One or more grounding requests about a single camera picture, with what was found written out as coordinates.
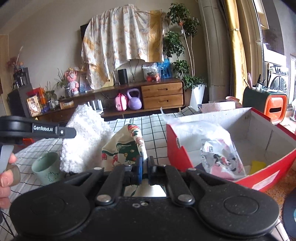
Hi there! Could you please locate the christmas print cloth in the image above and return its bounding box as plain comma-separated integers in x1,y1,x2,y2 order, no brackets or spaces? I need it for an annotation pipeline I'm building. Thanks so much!
101,123,147,171

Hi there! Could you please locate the white fluffy knit cloth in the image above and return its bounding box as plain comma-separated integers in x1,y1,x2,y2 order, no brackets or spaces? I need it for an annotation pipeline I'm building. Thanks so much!
60,104,114,173

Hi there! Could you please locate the person's left hand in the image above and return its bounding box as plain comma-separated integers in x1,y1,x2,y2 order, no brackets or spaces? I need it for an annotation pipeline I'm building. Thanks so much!
0,153,21,210

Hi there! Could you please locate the mint green mug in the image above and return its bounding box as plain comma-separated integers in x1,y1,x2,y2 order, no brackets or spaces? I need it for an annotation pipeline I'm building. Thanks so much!
32,152,65,185

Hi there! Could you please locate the yellow box on shelf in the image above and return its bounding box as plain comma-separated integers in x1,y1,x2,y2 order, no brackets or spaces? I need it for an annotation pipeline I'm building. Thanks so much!
59,100,74,109

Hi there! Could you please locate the purple kettlebell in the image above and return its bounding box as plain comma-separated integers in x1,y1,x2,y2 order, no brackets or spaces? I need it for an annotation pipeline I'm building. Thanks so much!
126,88,142,110

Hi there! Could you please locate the pink toy case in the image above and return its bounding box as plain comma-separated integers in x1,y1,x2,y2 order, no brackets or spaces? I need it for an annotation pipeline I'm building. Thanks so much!
115,93,127,111

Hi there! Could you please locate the cartoon print plastic bag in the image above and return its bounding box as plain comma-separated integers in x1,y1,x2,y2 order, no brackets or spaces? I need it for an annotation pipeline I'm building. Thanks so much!
200,139,246,181

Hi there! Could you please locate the white wifi router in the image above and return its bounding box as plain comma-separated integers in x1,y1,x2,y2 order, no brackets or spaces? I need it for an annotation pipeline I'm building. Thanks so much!
88,99,103,114

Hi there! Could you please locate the wooden TV console cabinet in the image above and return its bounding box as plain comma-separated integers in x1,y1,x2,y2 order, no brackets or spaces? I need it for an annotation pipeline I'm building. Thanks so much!
37,78,185,123

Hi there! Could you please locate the pink plush doll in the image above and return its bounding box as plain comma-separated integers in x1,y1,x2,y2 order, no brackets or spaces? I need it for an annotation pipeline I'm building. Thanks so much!
64,68,79,95

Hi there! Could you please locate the white square planter pot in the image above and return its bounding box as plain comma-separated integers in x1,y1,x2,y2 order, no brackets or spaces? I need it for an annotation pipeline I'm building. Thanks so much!
190,84,206,110

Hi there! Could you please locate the clear bag of toys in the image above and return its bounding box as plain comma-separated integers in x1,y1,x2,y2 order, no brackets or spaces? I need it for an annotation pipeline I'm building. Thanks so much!
142,63,161,82

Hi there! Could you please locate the black cylinder speaker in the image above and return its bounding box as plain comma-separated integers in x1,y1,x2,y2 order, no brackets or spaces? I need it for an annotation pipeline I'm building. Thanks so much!
117,69,128,85

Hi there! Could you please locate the white fan-shaped decoration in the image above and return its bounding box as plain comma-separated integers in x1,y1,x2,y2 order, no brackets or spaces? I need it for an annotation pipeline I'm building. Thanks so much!
113,59,145,83

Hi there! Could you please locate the blue plastic bag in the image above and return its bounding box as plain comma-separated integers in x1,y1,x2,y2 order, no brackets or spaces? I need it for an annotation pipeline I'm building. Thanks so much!
157,58,172,79

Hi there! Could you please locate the red cardboard shoe box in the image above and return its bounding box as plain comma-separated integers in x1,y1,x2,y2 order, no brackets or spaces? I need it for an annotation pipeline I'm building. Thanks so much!
164,108,295,192

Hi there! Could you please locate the potted green tree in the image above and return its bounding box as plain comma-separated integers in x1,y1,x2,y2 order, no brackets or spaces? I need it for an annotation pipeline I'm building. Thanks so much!
163,3,206,89

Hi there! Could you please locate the floral yellow draped sheet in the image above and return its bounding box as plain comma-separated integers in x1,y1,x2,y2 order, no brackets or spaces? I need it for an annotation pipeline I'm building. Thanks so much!
81,4,169,90

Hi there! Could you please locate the orange green storage basket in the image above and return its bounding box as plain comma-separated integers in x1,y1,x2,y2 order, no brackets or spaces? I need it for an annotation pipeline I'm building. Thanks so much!
242,87,287,124

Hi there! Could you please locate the dark blue whale cap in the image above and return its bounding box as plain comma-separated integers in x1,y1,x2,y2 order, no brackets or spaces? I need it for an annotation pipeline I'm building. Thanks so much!
282,191,296,238

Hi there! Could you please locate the yellow curtain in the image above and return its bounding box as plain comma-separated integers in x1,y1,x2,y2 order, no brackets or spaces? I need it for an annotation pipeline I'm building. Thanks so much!
223,0,247,101

